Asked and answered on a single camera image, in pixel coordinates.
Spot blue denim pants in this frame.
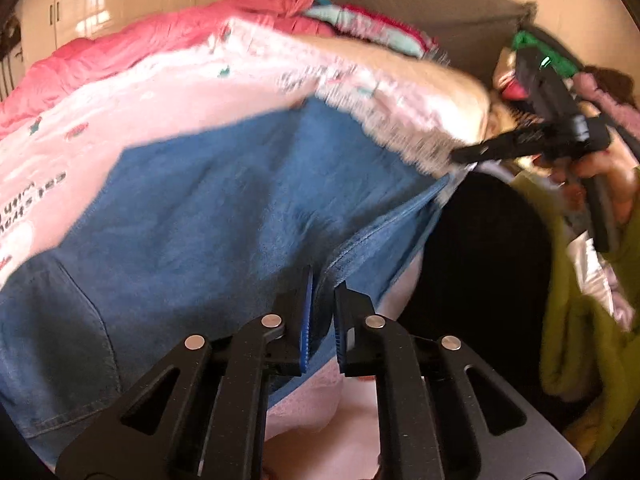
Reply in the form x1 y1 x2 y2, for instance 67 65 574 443
0 97 451 466

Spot pink quilt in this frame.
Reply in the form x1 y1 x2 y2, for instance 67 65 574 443
0 0 336 141

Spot dark cloth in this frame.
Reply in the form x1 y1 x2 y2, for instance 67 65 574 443
395 172 571 431

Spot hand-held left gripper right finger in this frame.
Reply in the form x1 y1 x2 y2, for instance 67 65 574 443
334 281 586 480

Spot person's right forearm green sleeve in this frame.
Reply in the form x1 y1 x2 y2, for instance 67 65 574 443
515 170 640 466

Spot green cloth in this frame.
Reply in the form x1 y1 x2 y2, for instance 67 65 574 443
512 31 581 78

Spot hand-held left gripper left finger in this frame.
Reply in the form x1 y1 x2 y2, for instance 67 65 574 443
55 265 316 480

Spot person's right hand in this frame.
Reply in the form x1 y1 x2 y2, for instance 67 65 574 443
535 145 640 226

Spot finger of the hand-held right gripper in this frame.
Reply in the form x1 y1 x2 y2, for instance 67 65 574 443
450 122 581 167

